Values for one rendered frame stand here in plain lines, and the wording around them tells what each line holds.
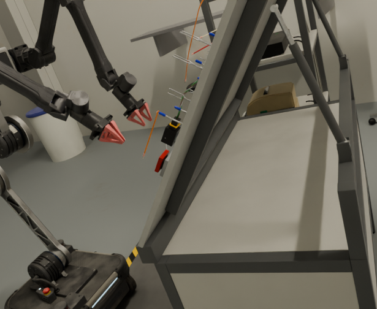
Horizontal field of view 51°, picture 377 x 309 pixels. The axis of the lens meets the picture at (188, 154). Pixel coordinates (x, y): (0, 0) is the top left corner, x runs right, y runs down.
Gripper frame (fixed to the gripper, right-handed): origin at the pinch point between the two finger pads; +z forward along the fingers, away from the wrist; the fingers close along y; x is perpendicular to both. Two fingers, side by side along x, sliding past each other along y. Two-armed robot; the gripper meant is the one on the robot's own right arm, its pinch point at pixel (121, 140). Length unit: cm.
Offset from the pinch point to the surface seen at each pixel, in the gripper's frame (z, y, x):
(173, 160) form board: 20.6, -24.9, -23.6
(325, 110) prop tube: 45, -9, -50
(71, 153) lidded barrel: -123, 274, 280
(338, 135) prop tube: 52, -9, -47
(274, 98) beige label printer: 41, 106, -1
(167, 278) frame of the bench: 37.5, -25.1, 15.1
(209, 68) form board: 17, -25, -49
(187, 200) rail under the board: 30.2, 5.7, 10.5
